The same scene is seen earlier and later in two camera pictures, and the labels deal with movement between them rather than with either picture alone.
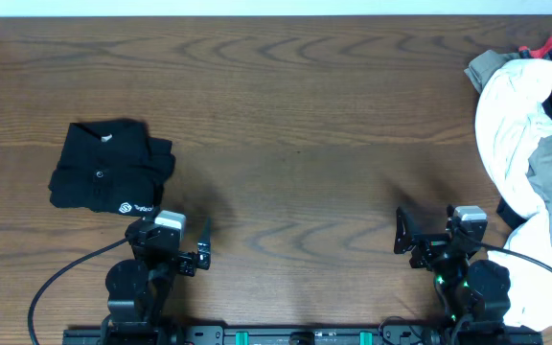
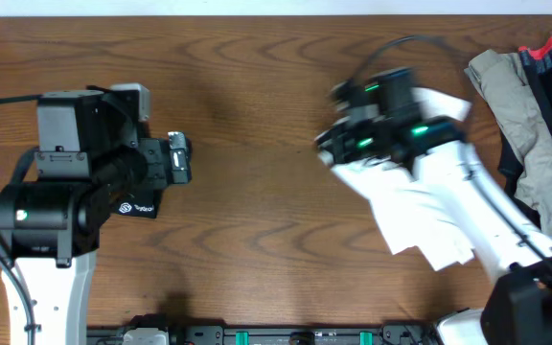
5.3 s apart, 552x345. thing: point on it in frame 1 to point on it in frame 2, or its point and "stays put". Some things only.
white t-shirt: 511,120 to 424,212
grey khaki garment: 547,176 stays put
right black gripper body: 430,257 to 357,144
